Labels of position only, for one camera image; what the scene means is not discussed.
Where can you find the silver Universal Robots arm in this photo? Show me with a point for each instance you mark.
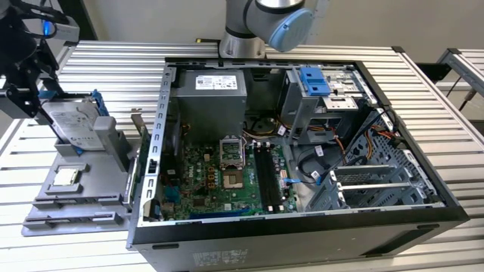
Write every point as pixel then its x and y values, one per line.
pixel 265 17

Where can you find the grey plastic parts rack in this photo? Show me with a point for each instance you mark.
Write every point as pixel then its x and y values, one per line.
pixel 98 181

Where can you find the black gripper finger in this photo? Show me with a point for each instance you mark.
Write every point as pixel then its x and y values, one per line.
pixel 21 102
pixel 51 68

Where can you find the black RAM slot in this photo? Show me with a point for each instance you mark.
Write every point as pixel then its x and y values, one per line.
pixel 271 178
pixel 266 178
pixel 262 178

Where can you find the black metal post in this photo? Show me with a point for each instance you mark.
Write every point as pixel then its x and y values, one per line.
pixel 85 22

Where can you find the black open PC case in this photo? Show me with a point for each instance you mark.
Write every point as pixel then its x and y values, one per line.
pixel 303 243

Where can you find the blue plastic drive latch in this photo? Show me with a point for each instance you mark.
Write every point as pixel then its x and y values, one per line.
pixel 314 85

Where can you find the blue expansion slot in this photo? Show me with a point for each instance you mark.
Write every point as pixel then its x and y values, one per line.
pixel 219 214

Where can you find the CPU socket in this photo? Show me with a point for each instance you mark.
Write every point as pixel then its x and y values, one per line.
pixel 233 180

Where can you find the green motherboard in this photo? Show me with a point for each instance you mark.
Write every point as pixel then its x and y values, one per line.
pixel 189 187

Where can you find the metal disk bay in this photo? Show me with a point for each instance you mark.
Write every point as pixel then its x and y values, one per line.
pixel 359 195

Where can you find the grey metal drive cage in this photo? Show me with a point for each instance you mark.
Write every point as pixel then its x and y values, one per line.
pixel 299 113

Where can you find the silver camera box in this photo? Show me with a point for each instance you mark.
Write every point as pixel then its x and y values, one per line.
pixel 69 32

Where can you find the silver CPU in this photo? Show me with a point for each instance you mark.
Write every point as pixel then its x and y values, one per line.
pixel 67 177

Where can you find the green graphics card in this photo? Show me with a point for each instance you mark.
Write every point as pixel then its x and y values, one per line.
pixel 145 147

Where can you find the hard disk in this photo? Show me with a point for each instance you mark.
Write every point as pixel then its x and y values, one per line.
pixel 73 124

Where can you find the grey power supply unit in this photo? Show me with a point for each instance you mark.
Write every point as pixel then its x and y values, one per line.
pixel 211 113

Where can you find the aluminium frame rail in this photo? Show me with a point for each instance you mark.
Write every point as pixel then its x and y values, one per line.
pixel 459 61

